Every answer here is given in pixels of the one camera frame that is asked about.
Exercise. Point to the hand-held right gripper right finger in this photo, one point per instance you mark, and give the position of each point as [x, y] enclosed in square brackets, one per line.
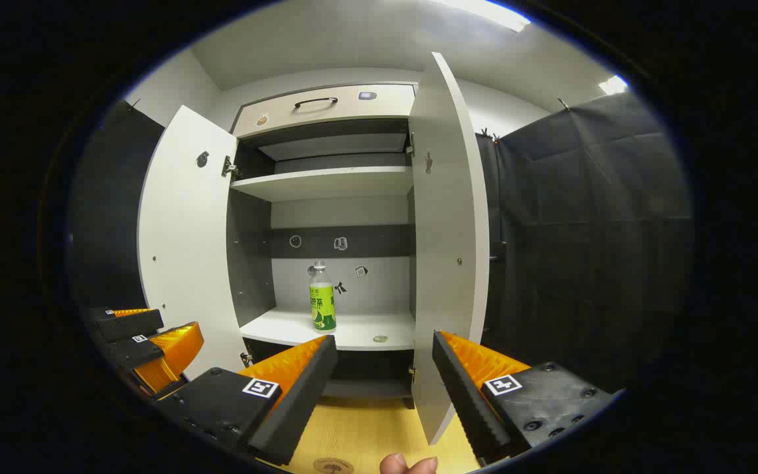
[468, 401]

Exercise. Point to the green label bottle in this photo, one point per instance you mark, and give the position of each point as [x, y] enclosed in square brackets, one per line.
[323, 306]

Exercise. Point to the white cabinet door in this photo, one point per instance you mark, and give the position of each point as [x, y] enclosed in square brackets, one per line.
[185, 250]
[448, 230]

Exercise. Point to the long ceiling light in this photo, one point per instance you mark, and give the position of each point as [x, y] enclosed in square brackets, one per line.
[491, 13]

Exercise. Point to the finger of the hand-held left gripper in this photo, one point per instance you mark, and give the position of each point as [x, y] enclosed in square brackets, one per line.
[139, 352]
[126, 324]

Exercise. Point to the beige cabinet drawer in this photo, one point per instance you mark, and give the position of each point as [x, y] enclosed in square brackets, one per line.
[379, 112]

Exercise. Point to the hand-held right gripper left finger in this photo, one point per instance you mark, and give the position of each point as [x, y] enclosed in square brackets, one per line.
[297, 401]

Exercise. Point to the small ceiling light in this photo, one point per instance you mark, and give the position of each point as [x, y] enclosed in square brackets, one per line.
[613, 85]

